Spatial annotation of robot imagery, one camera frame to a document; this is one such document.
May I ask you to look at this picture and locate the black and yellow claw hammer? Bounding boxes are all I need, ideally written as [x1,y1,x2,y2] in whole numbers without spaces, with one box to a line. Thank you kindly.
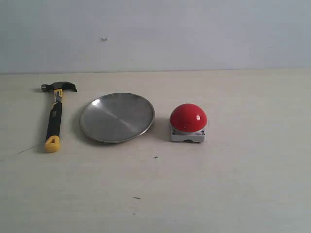
[41,82,77,153]

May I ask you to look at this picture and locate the round stainless steel plate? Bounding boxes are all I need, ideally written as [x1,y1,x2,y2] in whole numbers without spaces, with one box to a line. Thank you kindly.
[80,93,155,144]

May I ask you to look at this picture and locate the red dome push button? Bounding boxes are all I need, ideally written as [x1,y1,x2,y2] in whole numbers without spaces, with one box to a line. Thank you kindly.
[169,103,208,143]

